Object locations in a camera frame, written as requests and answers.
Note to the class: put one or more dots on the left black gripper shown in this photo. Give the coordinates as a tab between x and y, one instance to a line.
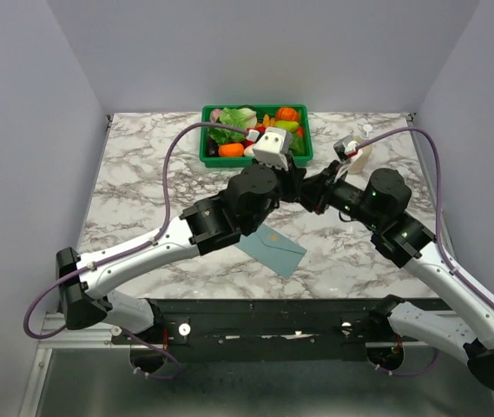
293	180

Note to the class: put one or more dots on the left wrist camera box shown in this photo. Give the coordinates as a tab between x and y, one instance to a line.
272	148

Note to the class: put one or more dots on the beige pump bottle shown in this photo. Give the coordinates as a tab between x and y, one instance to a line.
359	161

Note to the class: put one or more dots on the green pepper toy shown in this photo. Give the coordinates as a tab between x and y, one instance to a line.
297	146

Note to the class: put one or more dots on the orange pumpkin toy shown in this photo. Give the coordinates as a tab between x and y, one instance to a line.
288	114

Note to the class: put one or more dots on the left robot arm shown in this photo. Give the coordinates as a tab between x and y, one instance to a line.
90	292

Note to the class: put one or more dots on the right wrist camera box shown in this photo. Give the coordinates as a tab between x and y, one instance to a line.
348	153

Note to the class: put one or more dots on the green lettuce toy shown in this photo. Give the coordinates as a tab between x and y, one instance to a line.
243	118

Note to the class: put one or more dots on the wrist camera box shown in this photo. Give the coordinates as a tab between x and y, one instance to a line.
272	148
348	153

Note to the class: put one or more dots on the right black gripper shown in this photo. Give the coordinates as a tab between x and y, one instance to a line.
316	187

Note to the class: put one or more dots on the orange carrot toy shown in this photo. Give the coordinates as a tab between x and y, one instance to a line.
231	150

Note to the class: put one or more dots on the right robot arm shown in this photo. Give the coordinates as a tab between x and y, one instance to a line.
407	243

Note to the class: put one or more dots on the blue-grey envelope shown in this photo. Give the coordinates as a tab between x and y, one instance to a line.
273	250

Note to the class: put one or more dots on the green pear toy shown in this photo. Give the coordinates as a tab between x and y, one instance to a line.
289	126

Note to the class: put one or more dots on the aluminium frame rail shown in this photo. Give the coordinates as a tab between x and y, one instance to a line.
95	337

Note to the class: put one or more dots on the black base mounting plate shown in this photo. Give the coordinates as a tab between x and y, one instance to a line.
270	330

